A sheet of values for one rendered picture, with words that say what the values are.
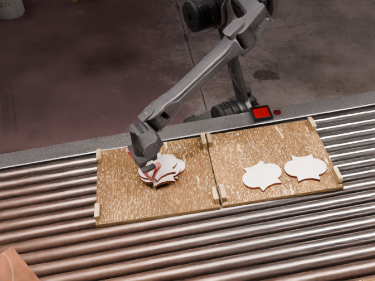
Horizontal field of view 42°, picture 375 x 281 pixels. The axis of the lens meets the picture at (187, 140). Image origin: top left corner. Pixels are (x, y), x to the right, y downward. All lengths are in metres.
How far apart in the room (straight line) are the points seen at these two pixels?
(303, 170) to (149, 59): 2.53
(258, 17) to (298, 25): 2.84
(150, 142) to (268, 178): 0.44
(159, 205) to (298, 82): 2.27
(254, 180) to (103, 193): 0.52
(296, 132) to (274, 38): 2.40
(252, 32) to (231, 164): 0.47
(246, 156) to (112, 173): 0.48
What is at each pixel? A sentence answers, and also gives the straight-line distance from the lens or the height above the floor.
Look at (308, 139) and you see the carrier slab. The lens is 1.84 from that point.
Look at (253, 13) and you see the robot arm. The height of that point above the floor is 1.44.
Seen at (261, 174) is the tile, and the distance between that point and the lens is 1.68.
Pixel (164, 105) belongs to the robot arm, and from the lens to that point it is 1.51.
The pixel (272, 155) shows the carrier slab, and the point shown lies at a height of 0.94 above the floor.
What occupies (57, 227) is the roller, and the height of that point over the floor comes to 0.92.
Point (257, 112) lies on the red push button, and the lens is 1.95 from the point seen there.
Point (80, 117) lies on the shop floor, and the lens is 3.57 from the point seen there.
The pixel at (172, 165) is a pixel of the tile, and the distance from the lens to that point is 1.68.
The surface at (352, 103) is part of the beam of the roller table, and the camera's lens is 2.06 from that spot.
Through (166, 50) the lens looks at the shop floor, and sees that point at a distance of 4.13.
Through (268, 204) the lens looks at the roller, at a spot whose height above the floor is 0.91.
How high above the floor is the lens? 2.18
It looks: 43 degrees down
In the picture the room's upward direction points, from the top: 6 degrees counter-clockwise
